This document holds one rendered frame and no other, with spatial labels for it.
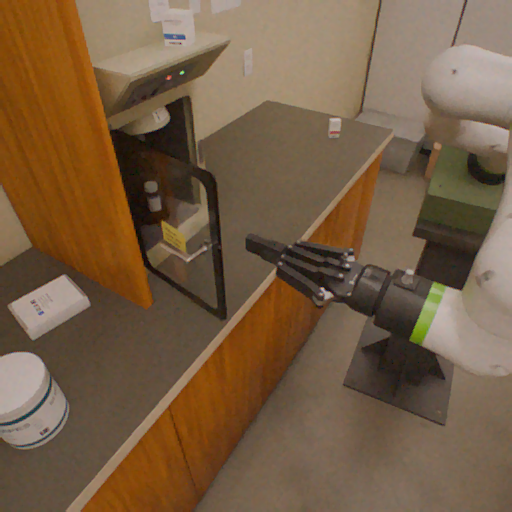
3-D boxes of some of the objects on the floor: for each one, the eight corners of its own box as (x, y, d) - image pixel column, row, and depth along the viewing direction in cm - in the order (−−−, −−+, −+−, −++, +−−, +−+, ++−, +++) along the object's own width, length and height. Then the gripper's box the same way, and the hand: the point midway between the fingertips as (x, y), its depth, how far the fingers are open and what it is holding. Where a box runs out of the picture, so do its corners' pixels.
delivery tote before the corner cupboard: (341, 158, 356) (347, 123, 334) (360, 141, 382) (366, 108, 360) (407, 178, 331) (417, 142, 309) (422, 159, 357) (433, 124, 335)
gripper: (401, 251, 60) (267, 204, 69) (372, 307, 52) (224, 246, 61) (390, 285, 65) (267, 237, 74) (362, 341, 57) (227, 280, 66)
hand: (265, 248), depth 67 cm, fingers closed
